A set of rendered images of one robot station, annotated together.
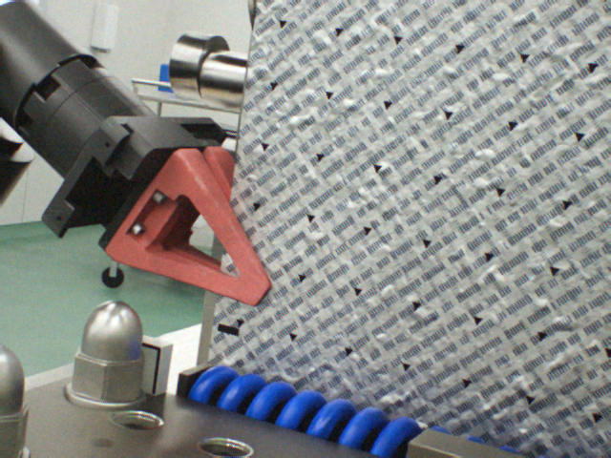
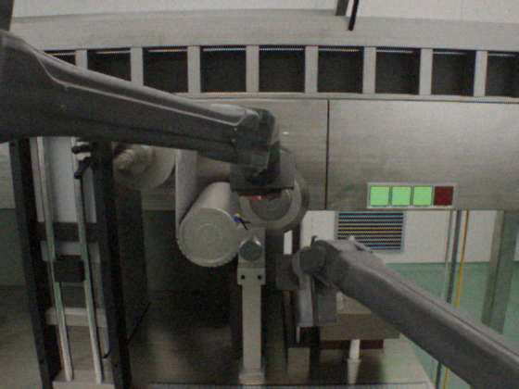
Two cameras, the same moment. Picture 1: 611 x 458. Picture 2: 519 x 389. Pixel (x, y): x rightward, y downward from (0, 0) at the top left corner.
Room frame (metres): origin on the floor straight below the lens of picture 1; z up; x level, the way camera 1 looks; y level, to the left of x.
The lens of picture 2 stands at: (0.94, 0.73, 1.43)
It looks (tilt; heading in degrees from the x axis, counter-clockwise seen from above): 11 degrees down; 247
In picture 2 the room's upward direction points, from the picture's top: straight up
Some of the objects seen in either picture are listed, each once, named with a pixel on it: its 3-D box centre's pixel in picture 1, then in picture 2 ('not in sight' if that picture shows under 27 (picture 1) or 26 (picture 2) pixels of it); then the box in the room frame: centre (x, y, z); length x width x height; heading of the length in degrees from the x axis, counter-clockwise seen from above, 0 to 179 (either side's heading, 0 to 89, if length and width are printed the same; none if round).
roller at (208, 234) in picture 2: not in sight; (215, 219); (0.67, -0.14, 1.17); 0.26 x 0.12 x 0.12; 66
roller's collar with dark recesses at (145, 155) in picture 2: not in sight; (134, 156); (0.85, -0.06, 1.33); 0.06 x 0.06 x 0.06; 66
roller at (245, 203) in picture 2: not in sight; (269, 186); (0.56, -0.09, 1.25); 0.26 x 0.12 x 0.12; 66
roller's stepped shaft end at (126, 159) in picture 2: not in sight; (123, 160); (0.87, 0.00, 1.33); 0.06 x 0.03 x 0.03; 66
